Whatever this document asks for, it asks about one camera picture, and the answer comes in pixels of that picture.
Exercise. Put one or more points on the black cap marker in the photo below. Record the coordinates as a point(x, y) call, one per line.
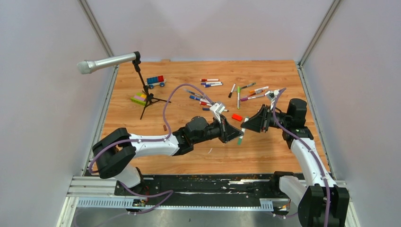
point(232, 90)

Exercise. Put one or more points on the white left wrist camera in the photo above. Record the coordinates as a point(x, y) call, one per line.
point(217, 108)

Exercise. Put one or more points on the orange cap white marker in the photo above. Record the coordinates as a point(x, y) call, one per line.
point(259, 89)

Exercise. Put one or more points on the dark blue cap marker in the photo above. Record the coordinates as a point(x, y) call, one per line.
point(207, 109)

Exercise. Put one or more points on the blue red toy truck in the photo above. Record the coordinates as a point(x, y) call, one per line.
point(152, 82)

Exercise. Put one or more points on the purple cap marker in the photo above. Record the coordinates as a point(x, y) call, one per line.
point(251, 97)
point(210, 83)

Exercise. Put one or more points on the light green cap marker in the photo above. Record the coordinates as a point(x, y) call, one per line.
point(238, 97)

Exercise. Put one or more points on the dark green grey marker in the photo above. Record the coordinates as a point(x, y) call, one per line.
point(249, 85)

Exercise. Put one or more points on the purple cap marker right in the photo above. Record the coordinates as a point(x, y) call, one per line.
point(251, 97)

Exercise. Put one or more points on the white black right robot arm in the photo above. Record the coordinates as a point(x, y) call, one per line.
point(320, 201)

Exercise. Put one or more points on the purple cap marker far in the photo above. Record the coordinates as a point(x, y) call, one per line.
point(210, 83)

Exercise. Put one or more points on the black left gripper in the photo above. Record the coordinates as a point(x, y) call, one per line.
point(227, 132)

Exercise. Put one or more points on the silver microphone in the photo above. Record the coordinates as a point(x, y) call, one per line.
point(89, 66)

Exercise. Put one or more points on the orange red eraser block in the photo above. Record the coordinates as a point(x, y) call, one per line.
point(237, 117)

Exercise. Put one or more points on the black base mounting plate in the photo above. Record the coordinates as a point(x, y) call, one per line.
point(232, 190)

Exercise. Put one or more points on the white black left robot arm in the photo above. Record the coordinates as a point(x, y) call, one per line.
point(113, 153)

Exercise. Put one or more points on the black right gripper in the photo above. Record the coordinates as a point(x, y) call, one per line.
point(257, 122)

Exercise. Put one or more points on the green pink yellow block stack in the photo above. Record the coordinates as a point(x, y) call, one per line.
point(139, 98)

